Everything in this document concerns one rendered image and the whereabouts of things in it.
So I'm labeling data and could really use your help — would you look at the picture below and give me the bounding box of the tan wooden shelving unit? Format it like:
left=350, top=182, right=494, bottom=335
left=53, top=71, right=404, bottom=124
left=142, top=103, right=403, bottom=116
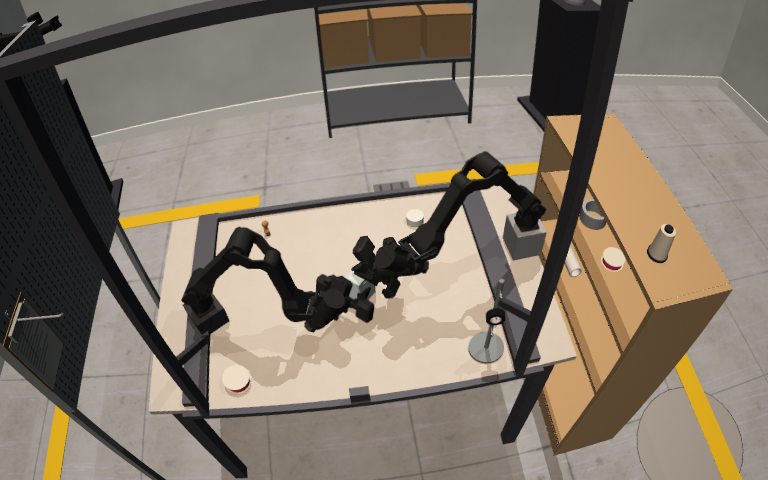
left=533, top=114, right=733, bottom=456

